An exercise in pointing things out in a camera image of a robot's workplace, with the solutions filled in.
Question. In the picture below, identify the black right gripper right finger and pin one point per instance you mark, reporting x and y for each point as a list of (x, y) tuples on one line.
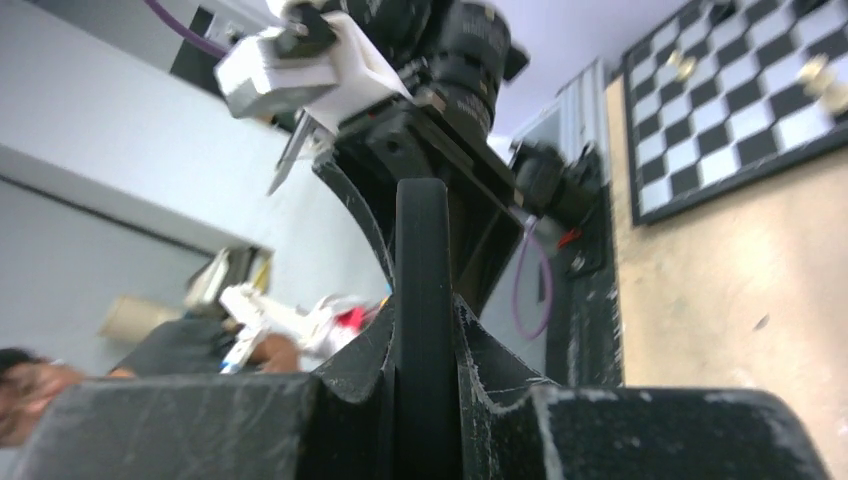
[(517, 424)]

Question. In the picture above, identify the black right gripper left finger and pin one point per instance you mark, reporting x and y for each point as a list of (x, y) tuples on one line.
[(325, 424)]

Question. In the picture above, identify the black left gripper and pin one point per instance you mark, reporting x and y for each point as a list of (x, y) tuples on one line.
[(399, 139)]

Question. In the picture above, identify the black phone case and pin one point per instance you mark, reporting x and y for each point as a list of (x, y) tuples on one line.
[(427, 419)]

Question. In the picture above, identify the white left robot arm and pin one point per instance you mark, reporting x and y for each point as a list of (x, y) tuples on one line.
[(452, 56)]

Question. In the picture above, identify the person in background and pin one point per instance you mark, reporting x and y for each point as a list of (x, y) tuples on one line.
[(30, 382)]

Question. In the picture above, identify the white chess pawn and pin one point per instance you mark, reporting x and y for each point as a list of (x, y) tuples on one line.
[(683, 66)]

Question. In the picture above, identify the black and white chessboard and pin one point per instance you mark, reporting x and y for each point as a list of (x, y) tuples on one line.
[(742, 116)]

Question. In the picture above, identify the white chess piece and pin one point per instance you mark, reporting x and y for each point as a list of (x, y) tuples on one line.
[(819, 80)]

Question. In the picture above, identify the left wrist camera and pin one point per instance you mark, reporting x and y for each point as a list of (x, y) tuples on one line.
[(322, 63)]

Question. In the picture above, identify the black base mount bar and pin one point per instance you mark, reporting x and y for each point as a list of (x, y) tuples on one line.
[(584, 346)]

